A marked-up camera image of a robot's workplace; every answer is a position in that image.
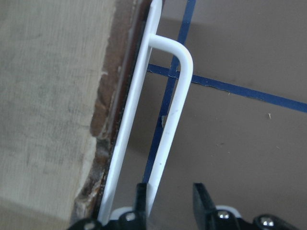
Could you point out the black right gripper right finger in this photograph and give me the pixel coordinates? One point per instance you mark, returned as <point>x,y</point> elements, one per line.
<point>207,215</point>

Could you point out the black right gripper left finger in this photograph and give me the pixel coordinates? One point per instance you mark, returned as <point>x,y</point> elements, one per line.
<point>136,218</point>

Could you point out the brown wooden drawer cabinet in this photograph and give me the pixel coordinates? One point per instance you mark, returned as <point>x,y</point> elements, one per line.
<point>65,68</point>

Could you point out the white drawer handle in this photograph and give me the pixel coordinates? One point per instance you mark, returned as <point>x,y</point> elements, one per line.
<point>150,40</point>

